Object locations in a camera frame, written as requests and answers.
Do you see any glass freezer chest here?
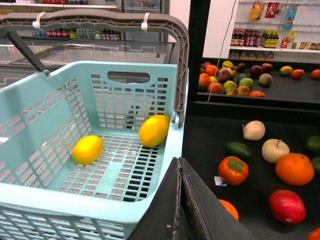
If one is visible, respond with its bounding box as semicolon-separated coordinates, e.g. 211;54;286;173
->
0;38;175;88

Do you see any peach upper shelf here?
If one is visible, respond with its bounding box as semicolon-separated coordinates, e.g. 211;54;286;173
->
259;73;273;86

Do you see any black fruit display shelf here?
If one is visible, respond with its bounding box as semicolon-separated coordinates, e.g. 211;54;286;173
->
182;0;320;240

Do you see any white wall shelf unit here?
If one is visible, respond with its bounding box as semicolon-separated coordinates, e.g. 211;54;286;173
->
227;0;320;62

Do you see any cream round apple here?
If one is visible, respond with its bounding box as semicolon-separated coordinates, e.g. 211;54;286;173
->
242;120;266;141

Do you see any red snack bag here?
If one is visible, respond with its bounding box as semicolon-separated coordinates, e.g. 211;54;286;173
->
265;2;279;19

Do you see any orange under basket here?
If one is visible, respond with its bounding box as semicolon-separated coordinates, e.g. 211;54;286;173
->
219;199;239;221

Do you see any red mango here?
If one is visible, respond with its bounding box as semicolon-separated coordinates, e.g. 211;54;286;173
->
269;189;307;225

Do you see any large orange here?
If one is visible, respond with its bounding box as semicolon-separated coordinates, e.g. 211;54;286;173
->
275;153;315;187

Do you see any yellow snack bag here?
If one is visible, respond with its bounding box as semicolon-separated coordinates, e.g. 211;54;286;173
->
249;1;264;21

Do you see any dark sauce bottles row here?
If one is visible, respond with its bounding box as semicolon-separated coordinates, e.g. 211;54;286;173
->
230;28;261;47

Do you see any grey basket handle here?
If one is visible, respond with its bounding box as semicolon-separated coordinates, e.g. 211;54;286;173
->
0;8;189;126

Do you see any green lime right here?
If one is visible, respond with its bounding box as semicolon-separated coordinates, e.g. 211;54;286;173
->
304;135;320;153

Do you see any yellow starfruit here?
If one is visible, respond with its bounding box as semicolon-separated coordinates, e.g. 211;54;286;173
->
222;60;238;79

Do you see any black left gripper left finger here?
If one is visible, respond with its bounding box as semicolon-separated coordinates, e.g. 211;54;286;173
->
128;157;183;240

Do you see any orange tomato front upper shelf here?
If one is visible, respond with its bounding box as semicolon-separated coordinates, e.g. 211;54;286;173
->
249;90;266;98

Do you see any blue snack bag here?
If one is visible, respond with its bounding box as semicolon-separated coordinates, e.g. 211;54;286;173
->
283;4;298;30

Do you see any yellow lemon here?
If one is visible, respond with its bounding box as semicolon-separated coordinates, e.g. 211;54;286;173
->
138;114;170;148
72;135;103;165

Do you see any light blue shopping basket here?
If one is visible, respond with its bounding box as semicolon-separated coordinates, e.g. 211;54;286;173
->
0;61;184;240

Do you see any dark green avocado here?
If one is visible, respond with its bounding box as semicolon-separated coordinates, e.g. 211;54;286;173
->
224;142;252;159

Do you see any red apple upper shelf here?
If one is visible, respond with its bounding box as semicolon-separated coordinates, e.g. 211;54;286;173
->
261;63;273;74

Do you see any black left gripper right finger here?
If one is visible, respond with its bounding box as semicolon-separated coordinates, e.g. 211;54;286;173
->
179;158;255;240

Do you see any white zip tie right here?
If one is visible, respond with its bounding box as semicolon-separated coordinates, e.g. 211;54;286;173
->
141;12;150;33

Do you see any cream pear with stem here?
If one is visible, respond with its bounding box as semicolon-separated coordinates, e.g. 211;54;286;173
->
261;138;290;164

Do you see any white zip tie left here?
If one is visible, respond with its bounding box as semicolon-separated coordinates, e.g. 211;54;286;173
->
32;11;47;30

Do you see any green apple upper shelf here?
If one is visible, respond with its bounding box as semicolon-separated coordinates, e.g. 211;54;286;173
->
238;77;254;90

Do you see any white zip tie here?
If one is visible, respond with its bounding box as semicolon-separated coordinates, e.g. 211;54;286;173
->
141;12;150;33
32;11;47;30

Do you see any yellow label bottles group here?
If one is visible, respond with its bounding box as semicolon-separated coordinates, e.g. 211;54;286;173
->
259;29;279;49

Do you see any orange persimmon green top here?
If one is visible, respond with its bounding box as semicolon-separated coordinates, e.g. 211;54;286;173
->
218;156;249;186

